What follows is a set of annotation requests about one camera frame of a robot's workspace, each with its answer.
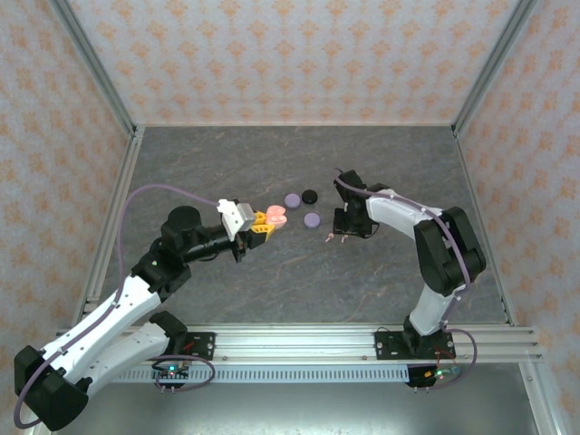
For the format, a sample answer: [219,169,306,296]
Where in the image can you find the pink round charging case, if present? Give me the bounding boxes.
[265,204,289,230]

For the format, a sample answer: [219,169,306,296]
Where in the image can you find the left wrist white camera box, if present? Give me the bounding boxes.
[216,198,257,241]

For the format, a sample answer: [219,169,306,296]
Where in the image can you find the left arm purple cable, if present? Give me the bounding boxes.
[13,183,223,430]

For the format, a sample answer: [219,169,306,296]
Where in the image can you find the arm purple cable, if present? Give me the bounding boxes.
[13,183,223,430]
[333,168,478,392]

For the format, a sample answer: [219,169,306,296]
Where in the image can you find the left aluminium side rail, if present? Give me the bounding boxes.
[70,126,146,328]

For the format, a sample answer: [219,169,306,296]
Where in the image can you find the aluminium side rail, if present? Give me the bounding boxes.
[70,126,146,328]
[452,126,516,326]

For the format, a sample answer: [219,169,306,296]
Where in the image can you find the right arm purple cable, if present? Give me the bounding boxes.
[333,168,478,392]

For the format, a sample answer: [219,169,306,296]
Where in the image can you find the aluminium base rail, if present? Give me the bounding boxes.
[56,322,544,363]

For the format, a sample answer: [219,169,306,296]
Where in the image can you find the right aluminium side rail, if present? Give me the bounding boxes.
[452,126,516,326]

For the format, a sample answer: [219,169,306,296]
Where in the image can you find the white slotted cable duct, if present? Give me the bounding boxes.
[108,365,411,384]

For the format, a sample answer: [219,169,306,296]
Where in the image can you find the left aluminium frame post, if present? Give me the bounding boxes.
[48,0,140,140]

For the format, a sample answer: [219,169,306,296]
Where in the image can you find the aluminium frame post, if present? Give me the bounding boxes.
[451,0,540,137]
[48,0,140,140]

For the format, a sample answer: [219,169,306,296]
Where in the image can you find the right aluminium frame post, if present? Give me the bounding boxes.
[451,0,540,137]

